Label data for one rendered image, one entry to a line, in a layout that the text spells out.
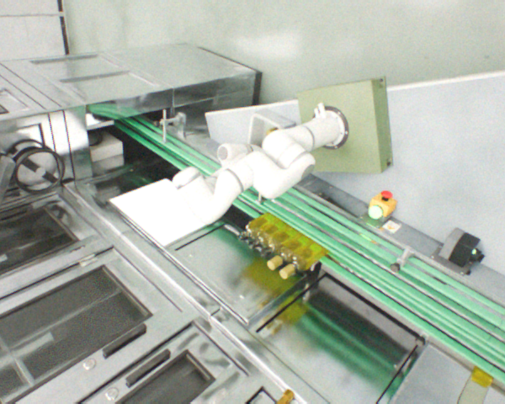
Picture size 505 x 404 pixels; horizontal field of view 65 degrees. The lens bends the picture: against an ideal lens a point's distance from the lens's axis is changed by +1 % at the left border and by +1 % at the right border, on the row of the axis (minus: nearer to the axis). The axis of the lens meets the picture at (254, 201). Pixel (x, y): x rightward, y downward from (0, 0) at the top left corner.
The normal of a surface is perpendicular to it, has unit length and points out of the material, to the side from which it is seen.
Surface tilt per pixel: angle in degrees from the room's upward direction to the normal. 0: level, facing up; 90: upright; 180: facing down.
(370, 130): 2
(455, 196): 0
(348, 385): 90
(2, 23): 90
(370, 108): 2
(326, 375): 90
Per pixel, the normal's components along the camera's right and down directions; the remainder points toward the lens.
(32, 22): 0.73, 0.46
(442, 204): -0.68, 0.35
